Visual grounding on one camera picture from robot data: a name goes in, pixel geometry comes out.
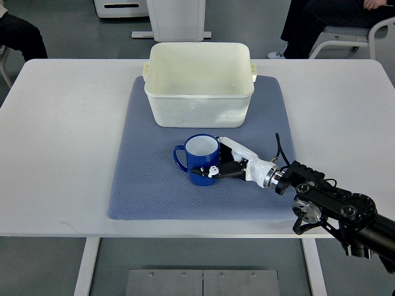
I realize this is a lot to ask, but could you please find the white chair right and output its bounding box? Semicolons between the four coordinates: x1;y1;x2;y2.
309;17;394;60

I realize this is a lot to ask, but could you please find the white appliance with slot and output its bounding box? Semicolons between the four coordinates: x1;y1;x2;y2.
93;0;149;19

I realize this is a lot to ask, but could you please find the cream plastic box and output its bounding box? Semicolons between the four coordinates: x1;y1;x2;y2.
143;42;257;128

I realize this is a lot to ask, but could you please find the blue textured mat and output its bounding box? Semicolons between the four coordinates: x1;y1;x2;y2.
107;76;296;220

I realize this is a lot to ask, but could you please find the seated person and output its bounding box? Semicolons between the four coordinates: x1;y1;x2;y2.
268;0;394;59
1;1;48;62

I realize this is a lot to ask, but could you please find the seated person right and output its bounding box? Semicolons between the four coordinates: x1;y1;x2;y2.
268;0;394;59

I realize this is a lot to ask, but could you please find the metal floor plate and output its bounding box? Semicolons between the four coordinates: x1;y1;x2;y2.
126;269;280;295

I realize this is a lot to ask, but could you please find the blue mug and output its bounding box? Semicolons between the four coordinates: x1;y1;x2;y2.
173;134;220;186

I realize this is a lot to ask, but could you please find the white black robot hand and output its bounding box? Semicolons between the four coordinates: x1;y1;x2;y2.
191;137;283;188

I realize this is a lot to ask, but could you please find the seated person left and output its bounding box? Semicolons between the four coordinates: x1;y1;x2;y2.
1;1;48;62

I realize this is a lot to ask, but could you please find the white machine base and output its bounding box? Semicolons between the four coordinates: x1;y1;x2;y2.
131;0;212;42

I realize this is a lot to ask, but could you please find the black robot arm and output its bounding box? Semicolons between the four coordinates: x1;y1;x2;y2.
270;161;394;274

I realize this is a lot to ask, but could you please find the white table frame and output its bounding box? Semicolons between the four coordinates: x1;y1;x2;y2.
73;237;327;295

